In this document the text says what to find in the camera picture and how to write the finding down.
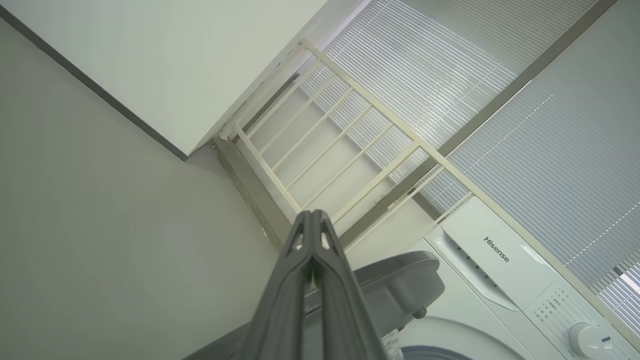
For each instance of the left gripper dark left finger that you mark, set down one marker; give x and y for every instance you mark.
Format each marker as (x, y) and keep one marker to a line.
(280, 310)

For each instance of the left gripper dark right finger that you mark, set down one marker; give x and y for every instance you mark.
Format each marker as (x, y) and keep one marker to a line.
(345, 315)

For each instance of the round black glass washer door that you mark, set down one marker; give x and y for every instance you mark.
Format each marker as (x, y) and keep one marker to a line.
(390, 285)

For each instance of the grey rubber door seal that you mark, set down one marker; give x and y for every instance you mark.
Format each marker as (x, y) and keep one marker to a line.
(435, 354)

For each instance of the white front-load washing machine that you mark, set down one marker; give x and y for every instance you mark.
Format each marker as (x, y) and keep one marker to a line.
(450, 310)

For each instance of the white detergent drawer Hisense logo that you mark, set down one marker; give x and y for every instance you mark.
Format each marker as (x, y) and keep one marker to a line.
(480, 235)

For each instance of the white round washer dial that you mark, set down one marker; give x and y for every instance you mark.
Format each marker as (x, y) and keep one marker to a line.
(587, 340)

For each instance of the dark grey skirting board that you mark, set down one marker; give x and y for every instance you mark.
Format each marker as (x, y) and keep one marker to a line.
(100, 87)

